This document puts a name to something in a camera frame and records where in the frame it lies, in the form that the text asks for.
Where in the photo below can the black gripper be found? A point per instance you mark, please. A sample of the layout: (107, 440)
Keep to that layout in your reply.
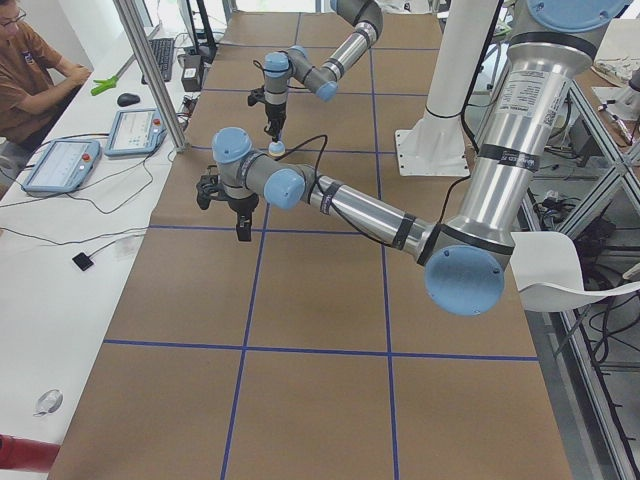
(275, 113)
(243, 204)

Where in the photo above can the blue dome call bell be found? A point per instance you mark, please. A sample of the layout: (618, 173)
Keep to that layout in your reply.
(276, 149)

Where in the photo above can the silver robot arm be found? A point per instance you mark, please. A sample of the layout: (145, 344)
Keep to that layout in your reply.
(282, 66)
(464, 257)

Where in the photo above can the black power box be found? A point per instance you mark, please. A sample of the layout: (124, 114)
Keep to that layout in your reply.
(192, 73)

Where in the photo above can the black keyboard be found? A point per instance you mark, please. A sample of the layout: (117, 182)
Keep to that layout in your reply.
(163, 51)

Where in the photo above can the far blue teach pendant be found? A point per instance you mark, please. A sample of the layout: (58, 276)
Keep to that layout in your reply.
(135, 132)

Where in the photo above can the blue teach pendant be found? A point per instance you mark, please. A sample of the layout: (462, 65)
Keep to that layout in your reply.
(63, 167)
(135, 132)

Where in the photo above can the black computer mouse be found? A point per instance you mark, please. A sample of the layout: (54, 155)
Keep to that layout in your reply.
(127, 99)

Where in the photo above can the small black square pad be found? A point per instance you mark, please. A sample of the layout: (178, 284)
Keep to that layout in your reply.
(83, 261)

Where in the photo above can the green plastic tool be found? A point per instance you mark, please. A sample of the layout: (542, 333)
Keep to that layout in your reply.
(103, 85)

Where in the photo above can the near blue teach pendant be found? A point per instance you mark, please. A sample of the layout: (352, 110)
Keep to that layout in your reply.
(63, 167)

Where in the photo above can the person in brown shirt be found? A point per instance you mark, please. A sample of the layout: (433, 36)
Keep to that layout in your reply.
(37, 82)

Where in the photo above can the crumpled clear plastic wrapper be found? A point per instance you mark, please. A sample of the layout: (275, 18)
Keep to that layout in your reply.
(48, 403)

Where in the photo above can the white plastic chair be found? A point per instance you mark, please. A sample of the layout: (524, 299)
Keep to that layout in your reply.
(548, 274)

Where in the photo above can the red cylinder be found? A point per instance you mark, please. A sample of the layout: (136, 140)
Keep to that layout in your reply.
(27, 455)

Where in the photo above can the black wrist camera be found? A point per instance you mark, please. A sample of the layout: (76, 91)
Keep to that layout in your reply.
(256, 96)
(209, 189)

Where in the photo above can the aluminium frame post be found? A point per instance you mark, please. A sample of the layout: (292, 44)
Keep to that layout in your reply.
(133, 27)

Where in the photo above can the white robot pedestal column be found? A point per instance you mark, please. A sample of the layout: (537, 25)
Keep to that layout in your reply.
(435, 146)

